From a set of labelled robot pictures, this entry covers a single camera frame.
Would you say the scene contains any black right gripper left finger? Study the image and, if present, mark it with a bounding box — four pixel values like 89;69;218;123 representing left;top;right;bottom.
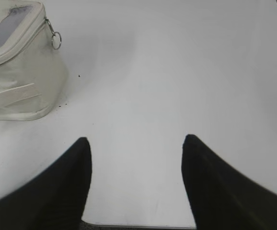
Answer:
0;138;92;230

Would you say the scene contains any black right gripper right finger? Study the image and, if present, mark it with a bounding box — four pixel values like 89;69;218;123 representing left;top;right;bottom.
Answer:
181;134;277;230

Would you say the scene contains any metal zipper pull ring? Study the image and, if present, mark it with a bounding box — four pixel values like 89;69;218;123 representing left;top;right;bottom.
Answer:
44;18;63;50

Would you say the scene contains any cream zippered bag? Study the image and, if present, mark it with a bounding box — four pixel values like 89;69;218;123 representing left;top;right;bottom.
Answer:
0;0;68;121

